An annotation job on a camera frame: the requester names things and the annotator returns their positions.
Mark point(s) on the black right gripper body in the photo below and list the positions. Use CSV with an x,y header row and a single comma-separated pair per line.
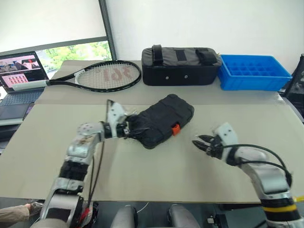
x,y
215,147

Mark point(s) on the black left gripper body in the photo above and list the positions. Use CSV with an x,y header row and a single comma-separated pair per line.
x,y
124,130

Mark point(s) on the black plastic tool case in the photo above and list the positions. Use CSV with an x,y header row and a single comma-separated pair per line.
x,y
164,118

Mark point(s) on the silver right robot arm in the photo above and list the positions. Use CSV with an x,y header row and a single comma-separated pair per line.
x,y
266,173

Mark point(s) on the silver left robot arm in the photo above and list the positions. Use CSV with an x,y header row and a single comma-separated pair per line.
x,y
80,147

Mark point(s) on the black tennis racket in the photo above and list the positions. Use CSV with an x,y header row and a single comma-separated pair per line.
x,y
107,76

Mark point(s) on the black grey fabric bag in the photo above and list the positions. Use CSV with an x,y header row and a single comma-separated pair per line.
x,y
180,71

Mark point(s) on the blue plastic divider crate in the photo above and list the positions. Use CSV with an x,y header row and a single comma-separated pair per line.
x,y
251,82

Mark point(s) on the small white block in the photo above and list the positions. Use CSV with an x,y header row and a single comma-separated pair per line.
x,y
211,221

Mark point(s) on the grey rounded shape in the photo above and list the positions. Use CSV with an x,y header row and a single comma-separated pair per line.
x,y
124,217
183,217

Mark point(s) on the black mesh office chair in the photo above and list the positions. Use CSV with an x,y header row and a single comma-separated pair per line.
x,y
297,88

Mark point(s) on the open grey laptop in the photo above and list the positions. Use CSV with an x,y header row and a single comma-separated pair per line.
x,y
21,69

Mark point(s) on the white roller blind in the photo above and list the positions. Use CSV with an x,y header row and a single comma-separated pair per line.
x,y
47,19

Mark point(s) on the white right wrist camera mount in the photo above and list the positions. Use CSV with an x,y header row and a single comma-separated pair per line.
x,y
226,134

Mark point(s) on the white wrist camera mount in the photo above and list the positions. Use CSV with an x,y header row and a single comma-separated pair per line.
x,y
226,134
115,114

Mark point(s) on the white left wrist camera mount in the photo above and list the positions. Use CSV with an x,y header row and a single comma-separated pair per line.
x,y
115,114

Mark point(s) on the grey window frame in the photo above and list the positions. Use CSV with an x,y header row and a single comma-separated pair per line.
x,y
108,28

